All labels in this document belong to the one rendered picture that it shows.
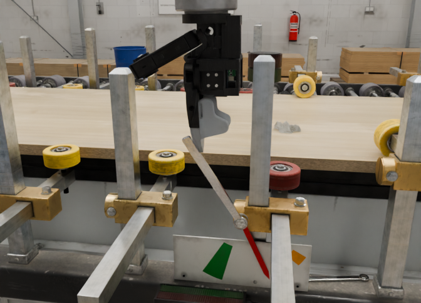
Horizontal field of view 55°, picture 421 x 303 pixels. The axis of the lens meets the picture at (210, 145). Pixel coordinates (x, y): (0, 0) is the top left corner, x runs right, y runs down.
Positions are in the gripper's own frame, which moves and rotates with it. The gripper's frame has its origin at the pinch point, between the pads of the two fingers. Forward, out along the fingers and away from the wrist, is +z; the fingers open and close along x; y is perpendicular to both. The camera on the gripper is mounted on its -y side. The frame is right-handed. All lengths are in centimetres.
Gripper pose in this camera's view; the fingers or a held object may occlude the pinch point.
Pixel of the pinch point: (196, 144)
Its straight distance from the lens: 65.2
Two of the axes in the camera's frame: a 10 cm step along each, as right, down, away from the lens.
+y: 9.9, 0.3, -1.5
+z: 0.2, 9.5, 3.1
